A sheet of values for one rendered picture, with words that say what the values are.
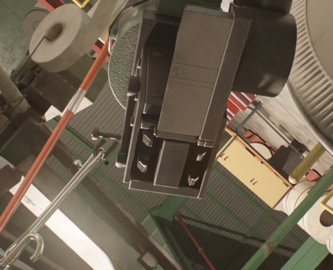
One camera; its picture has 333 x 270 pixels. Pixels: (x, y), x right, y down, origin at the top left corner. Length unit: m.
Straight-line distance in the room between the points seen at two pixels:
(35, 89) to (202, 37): 0.90
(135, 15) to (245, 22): 0.22
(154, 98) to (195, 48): 0.07
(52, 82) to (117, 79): 0.70
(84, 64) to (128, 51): 0.85
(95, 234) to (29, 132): 0.29
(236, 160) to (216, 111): 9.91
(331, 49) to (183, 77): 0.22
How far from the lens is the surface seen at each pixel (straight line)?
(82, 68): 1.41
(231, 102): 5.62
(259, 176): 10.67
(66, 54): 1.14
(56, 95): 1.28
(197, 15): 0.39
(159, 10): 0.54
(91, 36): 1.14
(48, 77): 1.28
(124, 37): 0.56
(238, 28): 0.39
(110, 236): 1.29
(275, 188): 10.94
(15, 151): 1.24
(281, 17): 0.44
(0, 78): 1.13
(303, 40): 0.63
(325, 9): 0.66
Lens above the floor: 1.43
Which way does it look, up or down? 2 degrees up
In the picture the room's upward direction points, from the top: 139 degrees counter-clockwise
